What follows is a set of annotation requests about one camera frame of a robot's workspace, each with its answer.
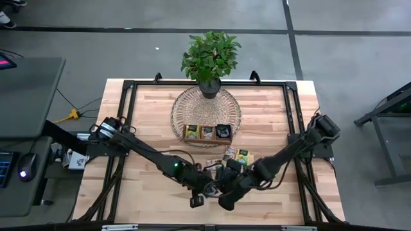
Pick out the dark metal stand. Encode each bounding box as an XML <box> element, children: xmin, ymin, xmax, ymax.
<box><xmin>354</xmin><ymin>81</ymin><xmax>411</xmax><ymax>187</ymax></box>

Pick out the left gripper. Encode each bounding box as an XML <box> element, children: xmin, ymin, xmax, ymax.
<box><xmin>189</xmin><ymin>162</ymin><xmax>219</xmax><ymax>209</ymax></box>

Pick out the silver metal bracket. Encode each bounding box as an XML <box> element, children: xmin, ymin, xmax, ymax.
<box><xmin>101</xmin><ymin>224</ymin><xmax>139</xmax><ymax>231</ymax></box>
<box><xmin>281</xmin><ymin>225</ymin><xmax>318</xmax><ymax>231</ymax></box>

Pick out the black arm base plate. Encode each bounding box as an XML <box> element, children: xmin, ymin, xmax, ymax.
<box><xmin>287</xmin><ymin>133</ymin><xmax>335</xmax><ymax>160</ymax></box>
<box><xmin>85</xmin><ymin>131</ymin><xmax>132</xmax><ymax>158</ymax></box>

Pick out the black aluminium table frame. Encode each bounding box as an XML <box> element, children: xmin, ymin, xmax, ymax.
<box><xmin>73</xmin><ymin>78</ymin><xmax>347</xmax><ymax>225</ymax></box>

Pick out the yellow green tea packet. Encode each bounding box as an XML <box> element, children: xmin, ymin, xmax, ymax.
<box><xmin>236</xmin><ymin>148</ymin><xmax>251</xmax><ymax>166</ymax></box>
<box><xmin>185</xmin><ymin>124</ymin><xmax>200</xmax><ymax>139</ymax></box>

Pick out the wooden tea box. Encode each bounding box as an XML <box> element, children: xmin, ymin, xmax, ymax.
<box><xmin>182</xmin><ymin>124</ymin><xmax>233</xmax><ymax>146</ymax></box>

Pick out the dark grey desk top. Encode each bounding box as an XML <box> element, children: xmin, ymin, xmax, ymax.
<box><xmin>0</xmin><ymin>57</ymin><xmax>67</xmax><ymax>139</ymax></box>

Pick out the black floor cable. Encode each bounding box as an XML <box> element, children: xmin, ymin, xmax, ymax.
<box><xmin>56</xmin><ymin>88</ymin><xmax>103</xmax><ymax>112</ymax></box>

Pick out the black backlit keyboard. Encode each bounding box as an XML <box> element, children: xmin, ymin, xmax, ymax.
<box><xmin>0</xmin><ymin>152</ymin><xmax>15</xmax><ymax>189</ymax></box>

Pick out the yellow power cable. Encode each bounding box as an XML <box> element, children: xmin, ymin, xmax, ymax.
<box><xmin>53</xmin><ymin>108</ymin><xmax>81</xmax><ymax>124</ymax></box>

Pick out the white printed box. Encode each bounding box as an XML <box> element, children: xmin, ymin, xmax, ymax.
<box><xmin>68</xmin><ymin>150</ymin><xmax>91</xmax><ymax>170</ymax></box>

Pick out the dark grey keyboard shelf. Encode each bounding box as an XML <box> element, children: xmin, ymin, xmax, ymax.
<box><xmin>0</xmin><ymin>136</ymin><xmax>53</xmax><ymax>218</ymax></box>

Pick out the black computer mouse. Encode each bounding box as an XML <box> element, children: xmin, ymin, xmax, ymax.
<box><xmin>17</xmin><ymin>153</ymin><xmax>38</xmax><ymax>183</ymax></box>

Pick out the round woven placemat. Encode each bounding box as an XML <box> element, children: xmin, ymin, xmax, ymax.
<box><xmin>170</xmin><ymin>85</ymin><xmax>242</xmax><ymax>149</ymax></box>

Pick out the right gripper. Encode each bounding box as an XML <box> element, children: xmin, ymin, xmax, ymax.
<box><xmin>217</xmin><ymin>159</ymin><xmax>244</xmax><ymax>212</ymax></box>

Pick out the potted green plant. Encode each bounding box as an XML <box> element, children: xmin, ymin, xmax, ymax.
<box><xmin>180</xmin><ymin>31</ymin><xmax>242</xmax><ymax>99</ymax></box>

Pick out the small dark screen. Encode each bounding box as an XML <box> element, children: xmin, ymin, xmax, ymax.
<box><xmin>0</xmin><ymin>53</ymin><xmax>17</xmax><ymax>71</ymax></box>

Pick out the black support bar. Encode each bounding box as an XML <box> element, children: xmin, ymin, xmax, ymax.
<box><xmin>43</xmin><ymin>120</ymin><xmax>91</xmax><ymax>155</ymax></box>

